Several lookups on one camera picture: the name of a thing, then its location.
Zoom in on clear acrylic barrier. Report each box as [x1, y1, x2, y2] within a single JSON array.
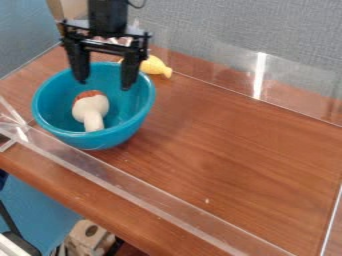
[[0, 126, 296, 256], [169, 42, 342, 127]]

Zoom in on blue plastic bowl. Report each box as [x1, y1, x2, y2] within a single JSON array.
[[33, 62, 157, 150]]

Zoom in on rear clear acrylic barrier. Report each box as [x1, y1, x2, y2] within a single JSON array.
[[169, 42, 342, 127]]

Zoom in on beige block with hole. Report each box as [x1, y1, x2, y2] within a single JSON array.
[[66, 219, 117, 256]]

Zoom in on white red toy mushroom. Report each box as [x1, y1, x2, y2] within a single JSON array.
[[73, 90, 110, 132]]

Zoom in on clear acrylic triangular bracket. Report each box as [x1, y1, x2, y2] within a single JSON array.
[[95, 17, 143, 57]]

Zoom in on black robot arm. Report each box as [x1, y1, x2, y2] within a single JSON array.
[[59, 0, 151, 90]]

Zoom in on front clear acrylic barrier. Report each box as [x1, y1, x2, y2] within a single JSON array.
[[0, 126, 296, 256]]

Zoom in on yellow toy banana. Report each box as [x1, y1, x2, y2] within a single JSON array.
[[139, 55, 173, 78]]

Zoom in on black cable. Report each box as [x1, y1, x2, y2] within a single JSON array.
[[127, 0, 147, 10]]

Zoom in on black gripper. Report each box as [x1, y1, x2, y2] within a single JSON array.
[[59, 19, 153, 90]]

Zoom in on left clear acrylic bracket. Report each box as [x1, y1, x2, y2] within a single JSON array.
[[0, 96, 30, 153]]

